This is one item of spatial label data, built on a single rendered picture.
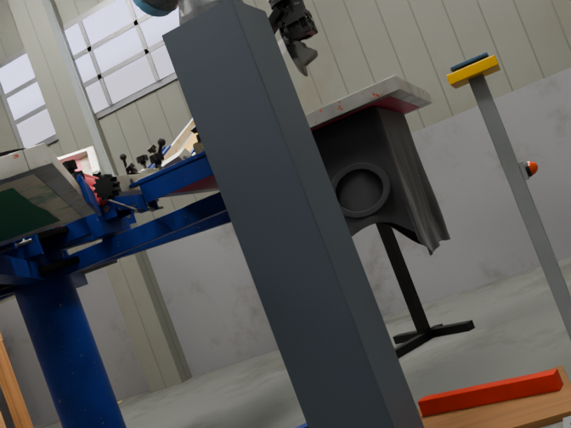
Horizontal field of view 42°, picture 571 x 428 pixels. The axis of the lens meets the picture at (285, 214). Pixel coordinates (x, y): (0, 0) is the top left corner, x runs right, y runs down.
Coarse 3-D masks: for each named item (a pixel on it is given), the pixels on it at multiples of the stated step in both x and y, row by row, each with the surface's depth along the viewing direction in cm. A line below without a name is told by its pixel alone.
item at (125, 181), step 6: (138, 174) 220; (144, 174) 223; (150, 174) 226; (120, 180) 209; (126, 180) 212; (132, 180) 216; (120, 186) 208; (126, 186) 211; (138, 186) 217; (120, 192) 208; (126, 192) 212; (132, 192) 216; (138, 192) 220
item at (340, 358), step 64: (192, 64) 156; (256, 64) 151; (256, 128) 152; (256, 192) 153; (320, 192) 158; (256, 256) 155; (320, 256) 150; (320, 320) 151; (320, 384) 152; (384, 384) 151
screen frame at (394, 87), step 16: (384, 80) 186; (400, 80) 192; (352, 96) 190; (368, 96) 188; (384, 96) 188; (400, 96) 198; (416, 96) 210; (320, 112) 193; (336, 112) 191; (192, 192) 236
